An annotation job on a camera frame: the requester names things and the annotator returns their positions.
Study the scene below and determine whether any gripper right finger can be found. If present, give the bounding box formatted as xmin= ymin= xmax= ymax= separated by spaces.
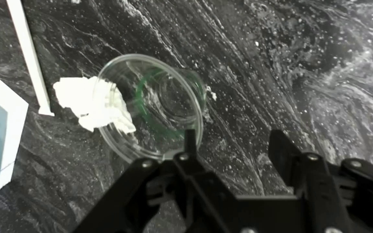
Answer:
xmin=268 ymin=129 xmax=373 ymax=233

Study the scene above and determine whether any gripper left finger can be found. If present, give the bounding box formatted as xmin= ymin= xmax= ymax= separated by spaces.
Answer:
xmin=73 ymin=129 xmax=239 ymax=233

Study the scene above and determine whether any clear plastic cup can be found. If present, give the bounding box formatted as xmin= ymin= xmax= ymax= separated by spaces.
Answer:
xmin=93 ymin=54 xmax=213 ymax=163

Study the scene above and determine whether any crumpled white tissue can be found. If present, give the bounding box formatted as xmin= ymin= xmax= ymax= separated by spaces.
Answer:
xmin=53 ymin=76 xmax=137 ymax=134

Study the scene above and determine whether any white flat strip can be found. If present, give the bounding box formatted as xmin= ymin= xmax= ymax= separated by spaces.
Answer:
xmin=6 ymin=0 xmax=55 ymax=117

